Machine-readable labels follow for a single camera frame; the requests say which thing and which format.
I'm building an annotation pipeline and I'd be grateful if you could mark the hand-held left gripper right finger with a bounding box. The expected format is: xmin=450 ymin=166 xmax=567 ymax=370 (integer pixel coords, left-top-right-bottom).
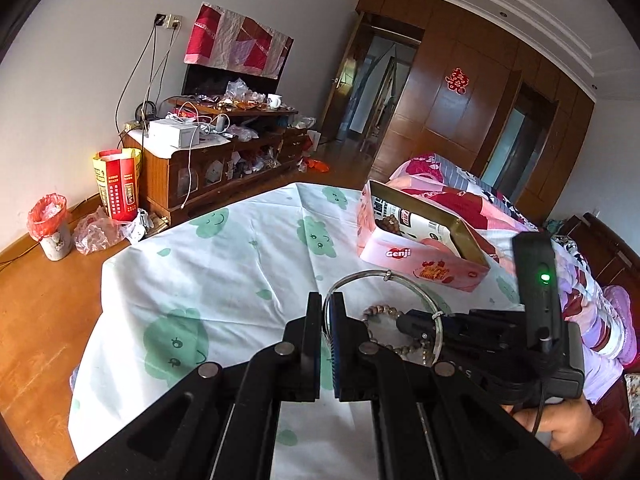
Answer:
xmin=327 ymin=292 xmax=581 ymax=480

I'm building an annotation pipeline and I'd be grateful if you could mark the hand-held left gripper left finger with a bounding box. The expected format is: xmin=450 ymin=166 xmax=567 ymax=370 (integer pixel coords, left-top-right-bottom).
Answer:
xmin=62 ymin=291 xmax=323 ymax=480

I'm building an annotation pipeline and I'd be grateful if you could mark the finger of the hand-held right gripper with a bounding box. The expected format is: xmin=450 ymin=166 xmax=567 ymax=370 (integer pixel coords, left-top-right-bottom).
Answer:
xmin=396 ymin=309 xmax=523 ymax=361

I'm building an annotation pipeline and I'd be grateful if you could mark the wooden bead bracelet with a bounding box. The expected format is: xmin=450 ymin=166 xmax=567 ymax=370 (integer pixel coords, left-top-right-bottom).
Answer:
xmin=361 ymin=302 xmax=436 ymax=361

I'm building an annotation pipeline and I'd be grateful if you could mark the pink tin box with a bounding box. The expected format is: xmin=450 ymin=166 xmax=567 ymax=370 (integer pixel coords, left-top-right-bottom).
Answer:
xmin=356 ymin=180 xmax=492 ymax=293

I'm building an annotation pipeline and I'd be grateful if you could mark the silver bangle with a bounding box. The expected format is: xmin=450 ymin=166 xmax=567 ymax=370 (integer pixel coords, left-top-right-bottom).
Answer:
xmin=322 ymin=270 xmax=446 ymax=368

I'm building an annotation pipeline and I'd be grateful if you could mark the person's right forearm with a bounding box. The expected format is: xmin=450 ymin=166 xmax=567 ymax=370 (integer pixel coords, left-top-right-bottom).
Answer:
xmin=565 ymin=400 xmax=633 ymax=478

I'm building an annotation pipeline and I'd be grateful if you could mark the person's right hand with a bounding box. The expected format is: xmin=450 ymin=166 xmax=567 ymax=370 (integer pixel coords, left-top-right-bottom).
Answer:
xmin=512 ymin=399 xmax=603 ymax=461

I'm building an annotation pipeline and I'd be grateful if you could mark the black white patterned pillow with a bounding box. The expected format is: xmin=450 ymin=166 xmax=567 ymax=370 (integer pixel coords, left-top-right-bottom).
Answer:
xmin=552 ymin=232 xmax=583 ymax=266

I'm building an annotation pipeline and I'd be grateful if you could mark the wooden headboard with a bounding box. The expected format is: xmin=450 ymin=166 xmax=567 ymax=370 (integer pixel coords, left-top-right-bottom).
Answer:
xmin=560 ymin=212 xmax=640 ymax=301

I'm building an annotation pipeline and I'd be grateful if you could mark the white printed packet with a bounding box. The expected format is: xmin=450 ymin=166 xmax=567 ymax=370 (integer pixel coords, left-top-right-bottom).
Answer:
xmin=397 ymin=209 xmax=453 ymax=253

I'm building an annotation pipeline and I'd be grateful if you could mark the white green cloud tablecloth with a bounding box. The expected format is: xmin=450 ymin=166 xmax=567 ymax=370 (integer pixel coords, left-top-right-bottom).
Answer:
xmin=67 ymin=181 xmax=531 ymax=480

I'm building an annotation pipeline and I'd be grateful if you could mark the patchwork quilt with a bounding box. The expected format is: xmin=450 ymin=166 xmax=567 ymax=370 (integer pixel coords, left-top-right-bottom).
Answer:
xmin=390 ymin=152 xmax=638 ymax=406

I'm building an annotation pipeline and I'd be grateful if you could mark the wooden wardrobe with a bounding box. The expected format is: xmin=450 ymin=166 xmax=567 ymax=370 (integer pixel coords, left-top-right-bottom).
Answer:
xmin=356 ymin=0 xmax=596 ymax=211

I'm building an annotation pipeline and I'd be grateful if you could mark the wooden television cabinet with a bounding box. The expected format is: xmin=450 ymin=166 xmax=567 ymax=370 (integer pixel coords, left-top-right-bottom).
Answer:
xmin=122 ymin=97 xmax=313 ymax=226

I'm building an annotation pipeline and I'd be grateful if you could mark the red paper-cut decoration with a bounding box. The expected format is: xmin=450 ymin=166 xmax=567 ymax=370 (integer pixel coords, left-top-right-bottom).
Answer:
xmin=445 ymin=67 xmax=469 ymax=93

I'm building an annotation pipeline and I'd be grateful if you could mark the clear plastic bag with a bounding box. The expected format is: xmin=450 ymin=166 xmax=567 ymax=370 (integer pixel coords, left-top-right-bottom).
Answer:
xmin=74 ymin=206 xmax=151 ymax=256

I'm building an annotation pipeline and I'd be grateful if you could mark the wooden door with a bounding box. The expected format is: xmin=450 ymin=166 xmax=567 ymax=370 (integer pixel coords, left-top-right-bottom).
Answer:
xmin=320 ymin=12 xmax=371 ymax=143

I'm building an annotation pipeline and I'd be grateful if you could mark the yellow red paper bag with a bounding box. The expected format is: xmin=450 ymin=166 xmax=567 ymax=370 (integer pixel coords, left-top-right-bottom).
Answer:
xmin=91 ymin=147 xmax=143 ymax=222

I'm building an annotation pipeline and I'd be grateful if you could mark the white box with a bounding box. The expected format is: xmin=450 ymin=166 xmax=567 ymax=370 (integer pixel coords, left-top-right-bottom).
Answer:
xmin=149 ymin=119 xmax=201 ymax=150

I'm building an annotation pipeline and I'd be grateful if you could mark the crumpled clear plastic wrap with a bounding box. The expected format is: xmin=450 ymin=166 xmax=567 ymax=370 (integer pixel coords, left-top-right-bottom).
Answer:
xmin=225 ymin=79 xmax=251 ymax=103

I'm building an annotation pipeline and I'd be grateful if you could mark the black television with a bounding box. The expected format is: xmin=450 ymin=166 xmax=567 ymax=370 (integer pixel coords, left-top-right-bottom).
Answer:
xmin=182 ymin=62 xmax=281 ymax=98

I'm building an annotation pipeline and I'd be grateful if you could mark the trash bin with red bag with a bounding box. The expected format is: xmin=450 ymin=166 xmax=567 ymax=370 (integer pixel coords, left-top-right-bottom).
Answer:
xmin=27 ymin=194 xmax=71 ymax=261

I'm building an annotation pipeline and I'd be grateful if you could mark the red pink television cover cloth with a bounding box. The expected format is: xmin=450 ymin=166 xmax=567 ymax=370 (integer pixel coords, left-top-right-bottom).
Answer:
xmin=184 ymin=2 xmax=295 ymax=80

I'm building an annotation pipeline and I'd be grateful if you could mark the white charging cable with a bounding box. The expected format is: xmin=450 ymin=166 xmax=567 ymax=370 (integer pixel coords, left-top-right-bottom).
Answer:
xmin=180 ymin=145 xmax=198 ymax=211

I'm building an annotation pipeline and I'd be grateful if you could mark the black power cable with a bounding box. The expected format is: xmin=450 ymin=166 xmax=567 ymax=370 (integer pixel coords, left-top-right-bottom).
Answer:
xmin=116 ymin=25 xmax=173 ymax=131

